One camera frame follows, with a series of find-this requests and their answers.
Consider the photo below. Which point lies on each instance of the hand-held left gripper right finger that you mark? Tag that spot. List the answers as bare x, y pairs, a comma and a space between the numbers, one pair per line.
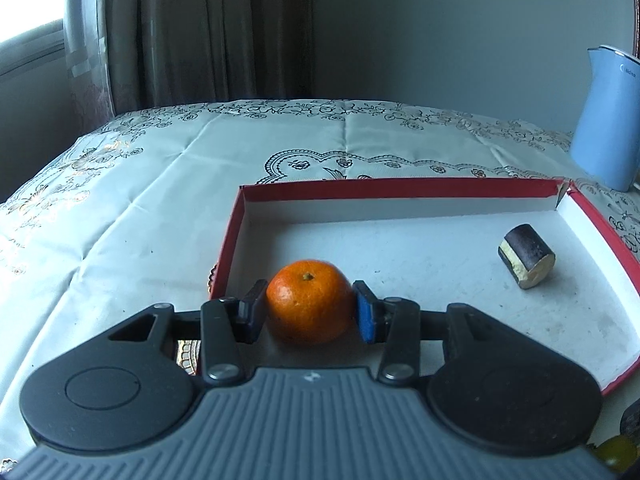
365, 317

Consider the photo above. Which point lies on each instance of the sheer patterned curtain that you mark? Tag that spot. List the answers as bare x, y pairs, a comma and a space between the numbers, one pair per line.
85, 50

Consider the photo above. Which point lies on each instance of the brown curtain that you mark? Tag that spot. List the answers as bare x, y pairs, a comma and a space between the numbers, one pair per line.
210, 30

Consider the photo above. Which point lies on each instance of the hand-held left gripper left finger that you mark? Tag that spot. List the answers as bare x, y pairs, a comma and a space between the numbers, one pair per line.
254, 310

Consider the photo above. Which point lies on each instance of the green tomato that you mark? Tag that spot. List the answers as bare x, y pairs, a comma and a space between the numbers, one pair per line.
617, 451

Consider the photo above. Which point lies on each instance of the white embroidered tablecloth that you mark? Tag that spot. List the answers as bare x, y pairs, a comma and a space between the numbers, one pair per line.
125, 210

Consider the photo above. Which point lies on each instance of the orange mandarin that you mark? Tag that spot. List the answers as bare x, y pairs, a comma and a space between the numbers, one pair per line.
310, 305

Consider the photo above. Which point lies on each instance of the light blue electric kettle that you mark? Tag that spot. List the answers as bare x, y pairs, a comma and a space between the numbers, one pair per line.
610, 120

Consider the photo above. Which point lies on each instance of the red cardboard box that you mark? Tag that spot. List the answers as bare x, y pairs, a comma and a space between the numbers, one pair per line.
450, 275

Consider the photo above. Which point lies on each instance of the window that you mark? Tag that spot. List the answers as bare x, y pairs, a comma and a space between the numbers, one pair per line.
30, 0

